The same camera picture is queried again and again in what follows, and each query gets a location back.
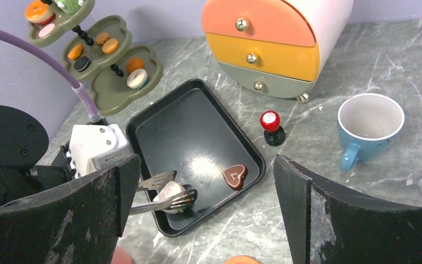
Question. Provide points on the orange flower cookie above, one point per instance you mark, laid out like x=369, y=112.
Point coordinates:
x=102, y=38

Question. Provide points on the green three-tier serving stand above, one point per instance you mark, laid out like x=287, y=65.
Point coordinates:
x=107, y=72

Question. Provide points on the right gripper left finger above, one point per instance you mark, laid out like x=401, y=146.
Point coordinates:
x=77, y=222

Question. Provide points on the pink mug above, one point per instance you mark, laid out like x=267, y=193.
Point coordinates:
x=120, y=256

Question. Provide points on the red and black stamp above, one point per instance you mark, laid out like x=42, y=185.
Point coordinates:
x=274, y=133

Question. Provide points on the tan round biscuit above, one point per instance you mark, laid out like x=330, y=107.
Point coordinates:
x=110, y=46

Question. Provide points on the metal food tongs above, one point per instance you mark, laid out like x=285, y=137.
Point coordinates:
x=157, y=182

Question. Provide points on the black round cookie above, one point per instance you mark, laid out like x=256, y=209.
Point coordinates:
x=81, y=64

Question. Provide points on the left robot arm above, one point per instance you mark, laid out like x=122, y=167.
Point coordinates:
x=23, y=142

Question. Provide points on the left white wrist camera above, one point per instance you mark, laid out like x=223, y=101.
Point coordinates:
x=94, y=147

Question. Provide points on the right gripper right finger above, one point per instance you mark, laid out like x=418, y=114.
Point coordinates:
x=327, y=222

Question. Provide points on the white glazed donut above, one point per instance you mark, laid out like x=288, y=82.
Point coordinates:
x=137, y=79

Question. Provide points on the orange round bun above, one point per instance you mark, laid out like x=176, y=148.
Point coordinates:
x=134, y=63

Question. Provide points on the green swirl roll cake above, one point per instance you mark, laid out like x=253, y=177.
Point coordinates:
x=69, y=6

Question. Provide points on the orange fish-shaped pastry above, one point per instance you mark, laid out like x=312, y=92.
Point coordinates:
x=76, y=52

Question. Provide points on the orange round coaster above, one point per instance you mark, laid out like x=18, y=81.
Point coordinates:
x=242, y=259

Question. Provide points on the blue mug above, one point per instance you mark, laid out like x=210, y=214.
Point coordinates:
x=367, y=123

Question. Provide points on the orange glazed donut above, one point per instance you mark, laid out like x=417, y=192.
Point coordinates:
x=39, y=13

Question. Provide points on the pink round cookie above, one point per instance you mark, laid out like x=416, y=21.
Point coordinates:
x=46, y=30

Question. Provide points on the black rectangular baking tray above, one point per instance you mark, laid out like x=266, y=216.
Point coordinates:
x=189, y=131

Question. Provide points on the round three-drawer mini cabinet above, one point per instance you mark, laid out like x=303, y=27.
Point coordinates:
x=273, y=47

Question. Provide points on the brown heart cookie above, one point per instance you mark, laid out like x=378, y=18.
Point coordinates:
x=234, y=176

